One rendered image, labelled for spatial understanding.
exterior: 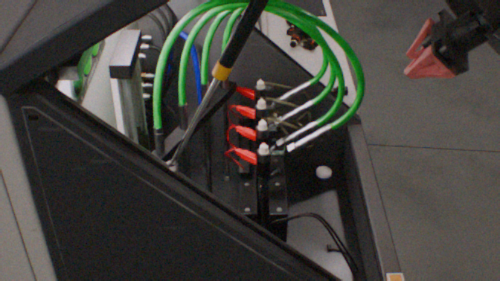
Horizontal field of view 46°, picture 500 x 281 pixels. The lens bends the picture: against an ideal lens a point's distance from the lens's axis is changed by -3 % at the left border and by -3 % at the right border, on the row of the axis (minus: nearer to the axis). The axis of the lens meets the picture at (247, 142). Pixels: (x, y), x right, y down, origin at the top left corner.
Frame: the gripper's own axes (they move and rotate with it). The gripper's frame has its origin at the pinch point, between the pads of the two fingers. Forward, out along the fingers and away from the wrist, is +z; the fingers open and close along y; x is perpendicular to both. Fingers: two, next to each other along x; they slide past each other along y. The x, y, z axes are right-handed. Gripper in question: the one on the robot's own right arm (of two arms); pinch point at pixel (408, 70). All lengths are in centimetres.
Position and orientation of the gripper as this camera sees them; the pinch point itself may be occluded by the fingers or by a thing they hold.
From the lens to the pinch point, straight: 126.6
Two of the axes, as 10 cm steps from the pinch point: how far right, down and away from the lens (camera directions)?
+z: -7.0, 4.4, 5.6
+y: -6.7, -6.8, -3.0
